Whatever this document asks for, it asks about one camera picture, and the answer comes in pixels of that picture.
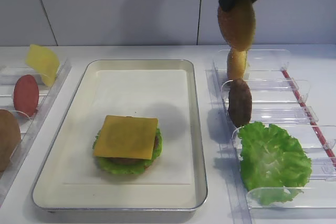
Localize clear acrylic right rack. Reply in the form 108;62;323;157
207;49;335;223

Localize pale bun half in rack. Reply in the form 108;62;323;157
227;48;247;80

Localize clear acrylic left rack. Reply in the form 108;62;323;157
1;59;71;203

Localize cream metal tray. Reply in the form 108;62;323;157
32;60;207;211

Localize red tomato slice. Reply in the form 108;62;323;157
13;74;39;117

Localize green lettuce leaf in rack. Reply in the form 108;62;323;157
237;122;312;206

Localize orange-brown bun in left rack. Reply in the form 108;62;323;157
0;109;21;172

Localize clear acrylic rack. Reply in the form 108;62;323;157
1;59;71;203
207;49;335;223

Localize sesame top bun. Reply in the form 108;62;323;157
217;0;256;51

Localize orange cheese slice on burger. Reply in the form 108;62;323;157
93;115;158;159

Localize brown meat patty in rack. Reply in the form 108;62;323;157
228;79;252;127

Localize yellow cheese slice in rack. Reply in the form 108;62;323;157
25;44;60;87

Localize green lettuce under burger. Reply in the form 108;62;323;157
95;128;163;175

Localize white paper tray liner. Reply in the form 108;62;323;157
62;70;193;184

